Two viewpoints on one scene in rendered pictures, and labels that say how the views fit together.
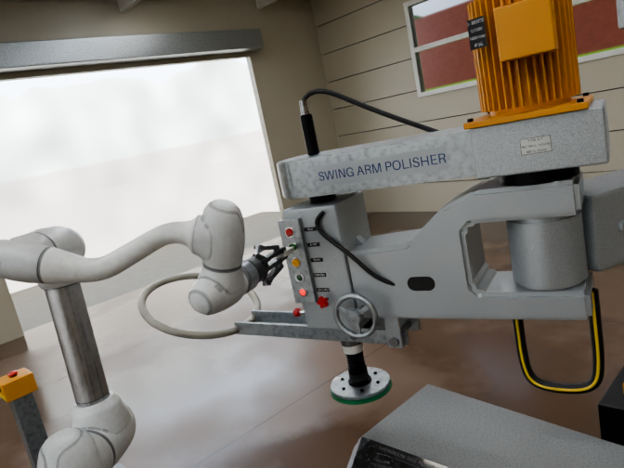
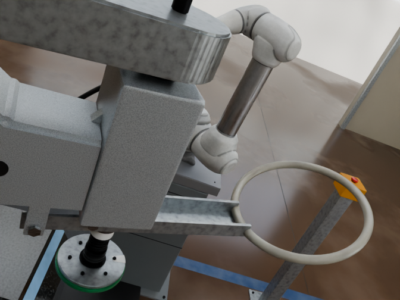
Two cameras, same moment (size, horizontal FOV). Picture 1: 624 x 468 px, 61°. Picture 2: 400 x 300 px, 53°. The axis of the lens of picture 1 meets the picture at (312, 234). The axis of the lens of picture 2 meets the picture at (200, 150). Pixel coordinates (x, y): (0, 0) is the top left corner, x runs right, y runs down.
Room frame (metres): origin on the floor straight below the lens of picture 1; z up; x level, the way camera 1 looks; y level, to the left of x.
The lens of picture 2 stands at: (2.31, -0.76, 1.93)
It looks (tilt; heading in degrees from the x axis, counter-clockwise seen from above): 29 degrees down; 119
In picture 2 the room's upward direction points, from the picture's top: 24 degrees clockwise
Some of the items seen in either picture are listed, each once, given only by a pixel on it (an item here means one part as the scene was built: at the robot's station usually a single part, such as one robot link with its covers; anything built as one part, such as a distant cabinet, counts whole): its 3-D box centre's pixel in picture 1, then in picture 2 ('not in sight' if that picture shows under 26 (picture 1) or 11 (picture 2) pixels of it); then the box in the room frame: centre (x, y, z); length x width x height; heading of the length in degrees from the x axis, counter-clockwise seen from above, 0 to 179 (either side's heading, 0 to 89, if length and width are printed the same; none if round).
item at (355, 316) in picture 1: (359, 311); not in sight; (1.57, -0.10, 1.24); 0.15 x 0.10 x 0.15; 58
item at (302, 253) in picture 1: (298, 261); not in sight; (1.68, 0.06, 1.41); 0.08 x 0.03 x 0.28; 58
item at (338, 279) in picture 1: (357, 263); (101, 142); (1.69, -0.13, 1.36); 0.36 x 0.22 x 0.45; 58
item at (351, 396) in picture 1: (360, 383); (91, 260); (1.74, -0.06, 0.91); 0.22 x 0.22 x 0.04
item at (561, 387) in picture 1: (557, 343); not in sight; (1.38, -0.62, 1.10); 0.23 x 0.03 x 0.32; 58
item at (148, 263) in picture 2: not in sight; (152, 214); (1.35, 0.80, 0.40); 0.50 x 0.50 x 0.80; 39
